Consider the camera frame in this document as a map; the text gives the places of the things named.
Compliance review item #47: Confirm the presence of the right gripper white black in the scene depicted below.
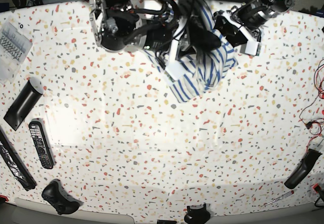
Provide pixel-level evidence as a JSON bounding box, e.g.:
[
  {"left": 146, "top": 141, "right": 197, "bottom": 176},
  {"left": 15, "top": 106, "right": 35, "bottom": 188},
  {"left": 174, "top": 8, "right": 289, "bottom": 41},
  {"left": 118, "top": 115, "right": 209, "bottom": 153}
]
[{"left": 155, "top": 16, "right": 221, "bottom": 83}]

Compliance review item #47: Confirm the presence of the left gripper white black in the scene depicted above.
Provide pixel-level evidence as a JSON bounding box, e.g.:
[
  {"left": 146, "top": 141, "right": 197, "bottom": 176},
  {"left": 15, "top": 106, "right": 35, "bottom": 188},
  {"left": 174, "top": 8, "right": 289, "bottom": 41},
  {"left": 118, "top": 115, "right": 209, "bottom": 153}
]
[{"left": 213, "top": 10, "right": 262, "bottom": 56}]

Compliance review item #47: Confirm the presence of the blue white striped t-shirt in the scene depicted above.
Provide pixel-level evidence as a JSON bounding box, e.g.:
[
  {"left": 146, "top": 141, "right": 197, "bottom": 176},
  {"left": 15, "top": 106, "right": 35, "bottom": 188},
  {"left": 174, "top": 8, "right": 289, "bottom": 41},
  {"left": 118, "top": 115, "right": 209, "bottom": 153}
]
[{"left": 143, "top": 0, "right": 238, "bottom": 103}]

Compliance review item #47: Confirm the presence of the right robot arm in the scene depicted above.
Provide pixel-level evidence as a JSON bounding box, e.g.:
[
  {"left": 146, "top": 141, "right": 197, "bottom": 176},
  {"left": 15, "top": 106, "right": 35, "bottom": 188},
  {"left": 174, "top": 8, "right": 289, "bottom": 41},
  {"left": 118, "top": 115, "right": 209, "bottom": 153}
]
[{"left": 89, "top": 0, "right": 221, "bottom": 81}]

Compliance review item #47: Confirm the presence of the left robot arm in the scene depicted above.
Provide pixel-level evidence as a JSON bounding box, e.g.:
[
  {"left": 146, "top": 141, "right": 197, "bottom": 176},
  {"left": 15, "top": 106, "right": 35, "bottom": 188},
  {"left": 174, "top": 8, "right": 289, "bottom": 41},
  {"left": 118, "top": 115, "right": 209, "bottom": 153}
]
[{"left": 214, "top": 0, "right": 294, "bottom": 56}]

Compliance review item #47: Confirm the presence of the clear plastic screw box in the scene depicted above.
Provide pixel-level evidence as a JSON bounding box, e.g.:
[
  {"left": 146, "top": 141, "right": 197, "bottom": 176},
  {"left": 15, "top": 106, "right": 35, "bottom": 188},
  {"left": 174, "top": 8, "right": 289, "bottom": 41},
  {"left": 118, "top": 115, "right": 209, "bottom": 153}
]
[{"left": 1, "top": 16, "right": 32, "bottom": 84}]

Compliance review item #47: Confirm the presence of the black round stand bottom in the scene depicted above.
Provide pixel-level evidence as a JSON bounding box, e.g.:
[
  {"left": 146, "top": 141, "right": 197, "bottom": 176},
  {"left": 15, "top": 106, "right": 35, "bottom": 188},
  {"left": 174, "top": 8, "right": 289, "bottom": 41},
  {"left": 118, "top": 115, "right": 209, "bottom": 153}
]
[{"left": 184, "top": 203, "right": 211, "bottom": 224}]

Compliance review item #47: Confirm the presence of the black TV remote control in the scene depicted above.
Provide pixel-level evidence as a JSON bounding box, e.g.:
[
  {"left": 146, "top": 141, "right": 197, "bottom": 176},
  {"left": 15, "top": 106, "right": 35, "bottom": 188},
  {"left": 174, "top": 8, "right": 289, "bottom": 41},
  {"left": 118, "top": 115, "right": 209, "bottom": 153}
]
[{"left": 28, "top": 121, "right": 55, "bottom": 169}]

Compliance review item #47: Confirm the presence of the small red clip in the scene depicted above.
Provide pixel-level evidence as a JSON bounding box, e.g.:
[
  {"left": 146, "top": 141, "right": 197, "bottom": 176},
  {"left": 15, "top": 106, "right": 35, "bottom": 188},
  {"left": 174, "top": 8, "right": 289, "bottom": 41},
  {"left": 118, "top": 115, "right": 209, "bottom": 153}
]
[{"left": 313, "top": 184, "right": 321, "bottom": 193}]

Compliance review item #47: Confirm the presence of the black game controller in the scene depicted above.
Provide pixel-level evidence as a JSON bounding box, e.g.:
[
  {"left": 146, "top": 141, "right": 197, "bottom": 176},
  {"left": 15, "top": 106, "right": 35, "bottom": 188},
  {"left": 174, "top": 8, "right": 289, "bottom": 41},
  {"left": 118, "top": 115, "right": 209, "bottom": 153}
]
[{"left": 42, "top": 181, "right": 80, "bottom": 215}]

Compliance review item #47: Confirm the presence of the long black bar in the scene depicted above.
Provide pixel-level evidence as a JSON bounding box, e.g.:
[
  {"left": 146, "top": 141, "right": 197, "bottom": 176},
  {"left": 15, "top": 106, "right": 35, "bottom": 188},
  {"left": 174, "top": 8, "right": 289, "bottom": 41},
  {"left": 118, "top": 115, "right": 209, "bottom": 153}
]
[{"left": 1, "top": 129, "right": 36, "bottom": 191}]

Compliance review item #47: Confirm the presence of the black curved handle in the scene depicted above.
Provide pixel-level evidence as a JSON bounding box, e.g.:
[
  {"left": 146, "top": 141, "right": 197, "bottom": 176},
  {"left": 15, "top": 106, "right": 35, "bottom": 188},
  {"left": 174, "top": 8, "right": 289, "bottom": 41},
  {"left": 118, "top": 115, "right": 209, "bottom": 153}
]
[{"left": 284, "top": 149, "right": 322, "bottom": 190}]

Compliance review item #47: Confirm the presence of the red handled screwdriver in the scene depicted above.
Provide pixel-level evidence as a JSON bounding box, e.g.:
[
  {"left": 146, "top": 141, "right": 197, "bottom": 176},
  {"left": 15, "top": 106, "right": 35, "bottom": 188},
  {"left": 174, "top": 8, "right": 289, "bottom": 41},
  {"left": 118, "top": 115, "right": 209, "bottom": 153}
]
[{"left": 264, "top": 190, "right": 295, "bottom": 206}]

